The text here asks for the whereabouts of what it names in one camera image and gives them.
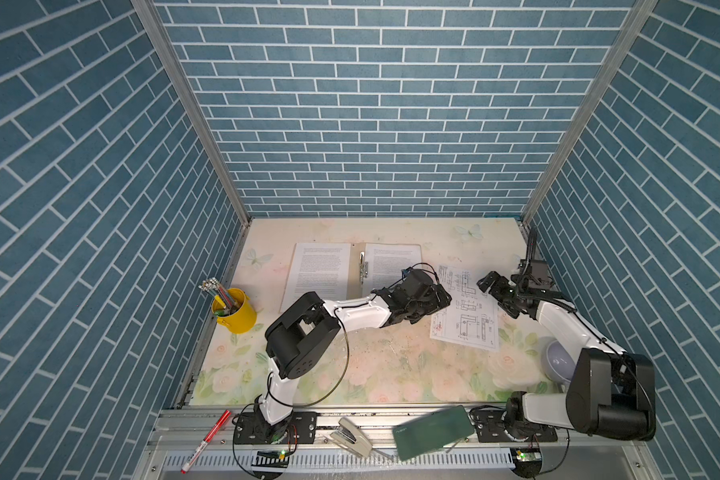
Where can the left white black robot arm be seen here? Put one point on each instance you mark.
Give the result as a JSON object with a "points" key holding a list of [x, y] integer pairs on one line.
{"points": [[299, 338]]}

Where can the diagram paper sheet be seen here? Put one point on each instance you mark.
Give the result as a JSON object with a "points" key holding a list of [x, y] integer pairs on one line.
{"points": [[471, 319]]}

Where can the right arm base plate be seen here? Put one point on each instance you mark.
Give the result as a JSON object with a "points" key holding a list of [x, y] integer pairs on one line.
{"points": [[494, 425]]}

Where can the grey stapler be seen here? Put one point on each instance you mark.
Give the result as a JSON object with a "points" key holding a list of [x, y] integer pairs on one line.
{"points": [[350, 437]]}

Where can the red marker pen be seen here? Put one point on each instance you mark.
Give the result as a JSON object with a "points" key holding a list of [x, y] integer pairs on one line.
{"points": [[219, 424]]}

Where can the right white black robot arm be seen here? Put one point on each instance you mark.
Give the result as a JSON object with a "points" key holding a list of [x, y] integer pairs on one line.
{"points": [[611, 392]]}

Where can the beige cardboard folder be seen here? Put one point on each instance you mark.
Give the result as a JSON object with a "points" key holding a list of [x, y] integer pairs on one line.
{"points": [[355, 287]]}

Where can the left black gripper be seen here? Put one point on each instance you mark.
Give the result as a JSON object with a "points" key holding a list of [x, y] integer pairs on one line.
{"points": [[433, 303]]}

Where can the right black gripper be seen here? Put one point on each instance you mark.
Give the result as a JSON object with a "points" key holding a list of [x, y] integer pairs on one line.
{"points": [[496, 289]]}

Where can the printed text paper sheet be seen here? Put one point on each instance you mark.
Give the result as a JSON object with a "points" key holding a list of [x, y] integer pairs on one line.
{"points": [[318, 267]]}

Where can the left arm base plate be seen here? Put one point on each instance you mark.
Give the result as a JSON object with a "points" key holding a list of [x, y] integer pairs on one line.
{"points": [[251, 428]]}

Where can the yellow pen cup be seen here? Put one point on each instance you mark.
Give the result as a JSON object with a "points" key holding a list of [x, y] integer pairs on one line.
{"points": [[241, 320]]}

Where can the lilac ceramic cup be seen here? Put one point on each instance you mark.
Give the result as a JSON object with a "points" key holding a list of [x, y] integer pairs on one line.
{"points": [[557, 364]]}

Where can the coloured pens bundle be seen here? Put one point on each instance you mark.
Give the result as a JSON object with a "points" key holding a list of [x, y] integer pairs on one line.
{"points": [[228, 305]]}

